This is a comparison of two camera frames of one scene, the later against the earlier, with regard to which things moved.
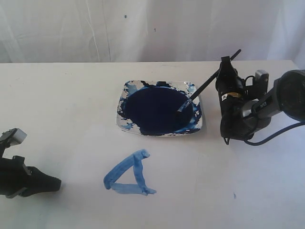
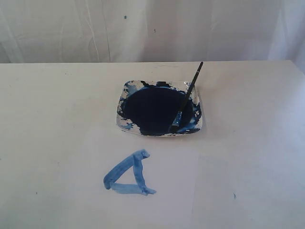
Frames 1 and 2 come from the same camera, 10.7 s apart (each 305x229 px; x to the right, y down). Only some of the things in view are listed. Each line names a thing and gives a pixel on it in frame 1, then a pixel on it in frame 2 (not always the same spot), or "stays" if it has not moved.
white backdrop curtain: (40, 31) stays
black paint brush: (185, 105) -> (177, 116)
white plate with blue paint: (149, 108) stays
